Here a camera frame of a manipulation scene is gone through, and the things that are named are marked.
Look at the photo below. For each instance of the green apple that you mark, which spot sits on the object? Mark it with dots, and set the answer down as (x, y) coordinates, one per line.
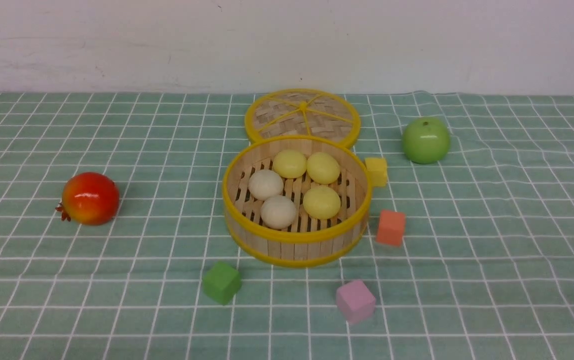
(426, 140)

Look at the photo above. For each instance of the green checkered tablecloth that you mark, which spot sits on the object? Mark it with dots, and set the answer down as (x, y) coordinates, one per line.
(485, 271)

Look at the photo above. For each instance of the yellow bun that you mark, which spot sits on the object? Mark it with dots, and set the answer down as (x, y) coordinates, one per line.
(289, 164)
(321, 202)
(322, 168)

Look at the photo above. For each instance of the white bun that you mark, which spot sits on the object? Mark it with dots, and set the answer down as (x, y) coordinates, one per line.
(264, 184)
(278, 212)

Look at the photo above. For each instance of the bamboo steamer tray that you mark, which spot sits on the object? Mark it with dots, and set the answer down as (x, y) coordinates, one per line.
(307, 242)

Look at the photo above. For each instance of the orange cube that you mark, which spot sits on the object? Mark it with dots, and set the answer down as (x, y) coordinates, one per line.
(391, 228)

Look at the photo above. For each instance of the green cube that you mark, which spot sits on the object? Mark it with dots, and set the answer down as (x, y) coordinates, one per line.
(221, 282)

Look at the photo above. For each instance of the red pomegranate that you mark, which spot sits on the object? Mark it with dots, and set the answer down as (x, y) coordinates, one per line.
(89, 198)

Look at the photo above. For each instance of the pink cube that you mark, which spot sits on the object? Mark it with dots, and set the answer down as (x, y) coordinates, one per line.
(355, 301)

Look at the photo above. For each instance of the woven bamboo steamer lid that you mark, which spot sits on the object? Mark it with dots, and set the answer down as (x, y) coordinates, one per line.
(303, 112)

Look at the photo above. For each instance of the yellow cube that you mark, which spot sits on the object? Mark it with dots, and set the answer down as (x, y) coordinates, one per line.
(377, 169)

